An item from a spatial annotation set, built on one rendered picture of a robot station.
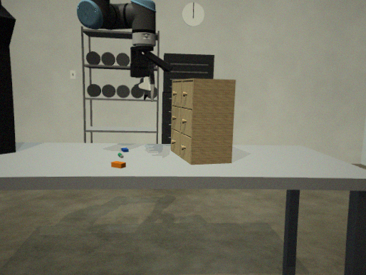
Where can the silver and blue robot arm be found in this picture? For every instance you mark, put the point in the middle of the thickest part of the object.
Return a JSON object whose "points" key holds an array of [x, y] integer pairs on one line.
{"points": [[139, 15]]}

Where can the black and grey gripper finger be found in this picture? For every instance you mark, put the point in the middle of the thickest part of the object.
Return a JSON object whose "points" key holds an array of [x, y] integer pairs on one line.
{"points": [[149, 83], [136, 86]]}

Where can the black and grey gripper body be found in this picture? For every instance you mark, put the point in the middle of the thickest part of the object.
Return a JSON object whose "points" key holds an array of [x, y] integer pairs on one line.
{"points": [[142, 62]]}

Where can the light wooden chest of drawers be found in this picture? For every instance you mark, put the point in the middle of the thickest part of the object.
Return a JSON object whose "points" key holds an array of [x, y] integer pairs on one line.
{"points": [[212, 120]]}

